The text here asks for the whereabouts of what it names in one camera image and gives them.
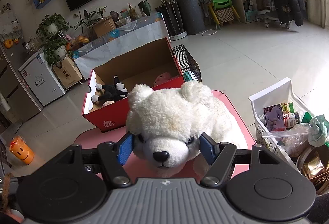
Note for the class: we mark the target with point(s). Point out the patterned storage stool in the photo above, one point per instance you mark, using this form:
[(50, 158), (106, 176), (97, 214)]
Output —
[(224, 15)]

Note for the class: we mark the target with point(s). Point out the brown paper bag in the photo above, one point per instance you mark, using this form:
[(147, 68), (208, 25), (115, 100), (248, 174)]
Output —
[(67, 72)]

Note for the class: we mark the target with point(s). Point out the tan round plush toy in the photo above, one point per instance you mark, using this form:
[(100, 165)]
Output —
[(109, 102)]

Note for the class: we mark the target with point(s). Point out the large white plush bear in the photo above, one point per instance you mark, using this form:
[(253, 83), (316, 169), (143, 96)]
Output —
[(168, 123)]

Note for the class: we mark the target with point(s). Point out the potted green plant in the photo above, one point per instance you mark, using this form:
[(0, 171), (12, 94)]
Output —
[(52, 31)]

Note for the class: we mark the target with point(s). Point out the white mini fridge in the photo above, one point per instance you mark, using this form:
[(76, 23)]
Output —
[(41, 80)]

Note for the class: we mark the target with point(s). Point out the red Kappa shoe box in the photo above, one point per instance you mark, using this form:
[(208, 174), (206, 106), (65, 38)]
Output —
[(139, 66)]

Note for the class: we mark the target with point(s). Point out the cloth covered low table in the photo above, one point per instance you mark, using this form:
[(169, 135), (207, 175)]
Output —
[(119, 41)]

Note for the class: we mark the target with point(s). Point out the pink spotted plush toy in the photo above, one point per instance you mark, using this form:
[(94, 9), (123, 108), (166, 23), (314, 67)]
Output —
[(162, 78)]

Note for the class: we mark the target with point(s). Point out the black white plush monkey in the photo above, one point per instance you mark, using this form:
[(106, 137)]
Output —
[(114, 92)]

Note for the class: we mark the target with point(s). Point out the tall black plant pot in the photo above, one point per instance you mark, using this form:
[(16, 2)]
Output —
[(173, 20)]

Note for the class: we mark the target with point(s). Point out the pink table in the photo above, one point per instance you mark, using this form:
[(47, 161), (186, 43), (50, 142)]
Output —
[(136, 167)]

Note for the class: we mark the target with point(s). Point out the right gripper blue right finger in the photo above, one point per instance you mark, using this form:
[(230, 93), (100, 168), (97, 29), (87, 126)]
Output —
[(209, 149)]

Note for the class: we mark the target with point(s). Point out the orange smiley cup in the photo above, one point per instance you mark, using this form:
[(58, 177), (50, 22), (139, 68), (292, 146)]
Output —
[(21, 150)]

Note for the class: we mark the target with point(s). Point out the black wire basket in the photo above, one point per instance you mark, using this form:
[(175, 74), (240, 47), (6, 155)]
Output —
[(188, 65)]

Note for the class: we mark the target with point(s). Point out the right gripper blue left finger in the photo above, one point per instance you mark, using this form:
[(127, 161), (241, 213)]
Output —
[(124, 148)]

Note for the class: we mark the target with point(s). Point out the cardboard box on table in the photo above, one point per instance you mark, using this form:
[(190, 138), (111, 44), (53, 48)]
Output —
[(104, 26)]

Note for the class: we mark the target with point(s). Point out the blue swivel chair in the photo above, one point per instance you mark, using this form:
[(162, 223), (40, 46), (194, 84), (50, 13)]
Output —
[(268, 14)]

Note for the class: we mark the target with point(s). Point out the white plastic storage basket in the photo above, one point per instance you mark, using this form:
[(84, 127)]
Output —
[(286, 126)]

